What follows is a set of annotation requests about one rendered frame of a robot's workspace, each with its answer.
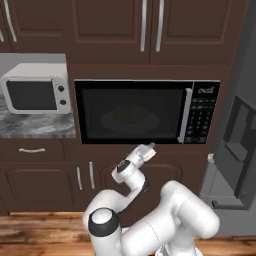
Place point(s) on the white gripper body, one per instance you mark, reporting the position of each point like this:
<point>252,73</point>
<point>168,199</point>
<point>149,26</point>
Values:
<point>146,152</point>

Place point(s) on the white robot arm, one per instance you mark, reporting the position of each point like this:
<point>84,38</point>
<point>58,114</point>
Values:
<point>173,216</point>

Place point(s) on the black built-in microwave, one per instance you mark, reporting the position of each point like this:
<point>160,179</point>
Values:
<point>203,113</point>

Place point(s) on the black microwave door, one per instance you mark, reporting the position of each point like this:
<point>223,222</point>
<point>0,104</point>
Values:
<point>93,100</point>

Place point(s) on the grey fridge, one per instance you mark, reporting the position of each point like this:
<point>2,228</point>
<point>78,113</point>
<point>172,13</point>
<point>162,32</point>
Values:
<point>236,133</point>

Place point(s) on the brown base cupboard door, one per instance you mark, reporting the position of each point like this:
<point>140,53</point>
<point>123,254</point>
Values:
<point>40,186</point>
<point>166,170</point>

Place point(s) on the dark round plate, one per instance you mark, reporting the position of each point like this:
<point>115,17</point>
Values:
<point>130,118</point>

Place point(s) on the brown drawer front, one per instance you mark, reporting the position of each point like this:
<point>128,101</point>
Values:
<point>50,155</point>

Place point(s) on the white toaster oven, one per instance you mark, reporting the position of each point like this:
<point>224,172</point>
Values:
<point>33,95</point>

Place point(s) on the brown wall cupboard door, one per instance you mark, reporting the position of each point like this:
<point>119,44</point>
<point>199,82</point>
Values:
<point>200,30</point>
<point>40,23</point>
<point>106,30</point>

